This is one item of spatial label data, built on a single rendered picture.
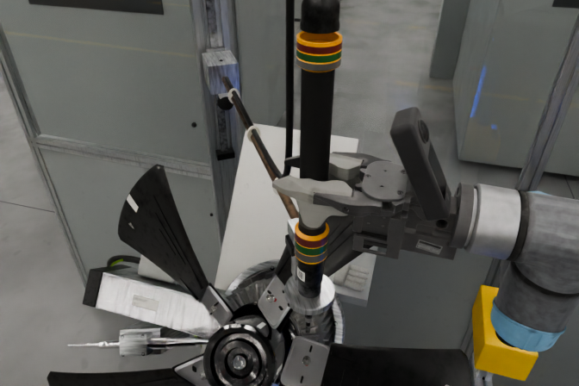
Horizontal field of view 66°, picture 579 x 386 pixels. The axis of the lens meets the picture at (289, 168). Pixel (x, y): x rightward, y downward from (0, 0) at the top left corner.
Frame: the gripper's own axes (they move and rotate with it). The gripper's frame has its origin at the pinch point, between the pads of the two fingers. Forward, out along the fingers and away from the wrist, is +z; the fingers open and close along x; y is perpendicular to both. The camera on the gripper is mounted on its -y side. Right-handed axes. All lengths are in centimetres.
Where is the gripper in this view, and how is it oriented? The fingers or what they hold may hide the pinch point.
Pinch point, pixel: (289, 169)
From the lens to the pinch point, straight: 51.4
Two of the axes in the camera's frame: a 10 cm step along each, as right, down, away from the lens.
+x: 2.9, -5.4, 7.9
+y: -0.1, 8.2, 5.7
